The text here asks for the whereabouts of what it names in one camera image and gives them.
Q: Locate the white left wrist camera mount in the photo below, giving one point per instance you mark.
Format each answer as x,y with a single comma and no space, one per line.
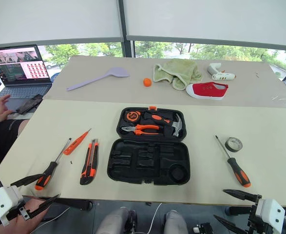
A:
4,200

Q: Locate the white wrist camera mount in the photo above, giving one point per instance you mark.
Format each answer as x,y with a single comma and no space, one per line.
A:
270,213
4,200

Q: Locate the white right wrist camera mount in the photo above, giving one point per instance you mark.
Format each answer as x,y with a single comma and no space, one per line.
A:
270,213

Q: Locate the grey rounded shape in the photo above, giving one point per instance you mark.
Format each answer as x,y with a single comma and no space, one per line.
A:
113,221
175,221

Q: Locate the black smartphone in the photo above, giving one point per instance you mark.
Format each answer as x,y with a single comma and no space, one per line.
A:
29,103

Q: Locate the purple plastic spatula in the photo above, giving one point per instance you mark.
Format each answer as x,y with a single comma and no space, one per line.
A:
116,72

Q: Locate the orange black utility knife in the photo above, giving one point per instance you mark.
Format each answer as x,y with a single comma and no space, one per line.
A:
90,163

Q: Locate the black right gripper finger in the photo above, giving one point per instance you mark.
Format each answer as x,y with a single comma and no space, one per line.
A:
233,226
242,195

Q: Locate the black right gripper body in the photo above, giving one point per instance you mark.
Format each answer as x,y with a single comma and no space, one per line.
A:
254,219

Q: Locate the person's black shorts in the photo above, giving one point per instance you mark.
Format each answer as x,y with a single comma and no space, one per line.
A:
1,143

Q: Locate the orange voltage tester screwdriver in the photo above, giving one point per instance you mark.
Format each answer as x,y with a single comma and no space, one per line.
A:
74,143

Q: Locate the person's bare hand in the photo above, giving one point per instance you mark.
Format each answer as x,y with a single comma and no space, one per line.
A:
2,109

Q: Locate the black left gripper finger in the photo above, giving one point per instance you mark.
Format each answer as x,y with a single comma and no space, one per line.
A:
44,207
28,180

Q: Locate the white glue gun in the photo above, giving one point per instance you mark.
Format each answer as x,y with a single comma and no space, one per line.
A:
220,76

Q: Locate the red white canvas shoe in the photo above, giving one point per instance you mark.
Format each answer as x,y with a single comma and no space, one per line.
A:
203,91

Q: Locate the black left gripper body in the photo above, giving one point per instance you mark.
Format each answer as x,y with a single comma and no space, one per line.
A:
14,214

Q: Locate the small orange ball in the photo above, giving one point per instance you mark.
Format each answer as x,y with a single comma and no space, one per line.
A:
147,82

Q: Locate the green towel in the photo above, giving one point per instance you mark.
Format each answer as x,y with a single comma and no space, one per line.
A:
179,69

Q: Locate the open grey laptop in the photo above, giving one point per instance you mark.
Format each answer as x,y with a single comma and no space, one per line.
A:
18,63

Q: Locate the grey window frame post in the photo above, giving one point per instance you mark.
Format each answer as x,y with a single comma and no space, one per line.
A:
126,26

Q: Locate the black tool case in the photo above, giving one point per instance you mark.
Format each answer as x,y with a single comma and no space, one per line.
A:
133,161

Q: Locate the black table bracket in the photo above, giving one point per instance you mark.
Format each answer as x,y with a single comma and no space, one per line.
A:
77,205

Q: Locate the orange black tape measure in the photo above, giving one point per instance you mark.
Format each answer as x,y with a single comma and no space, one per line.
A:
132,115

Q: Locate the white roller blind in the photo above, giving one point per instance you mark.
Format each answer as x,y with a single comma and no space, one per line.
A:
211,20
52,19

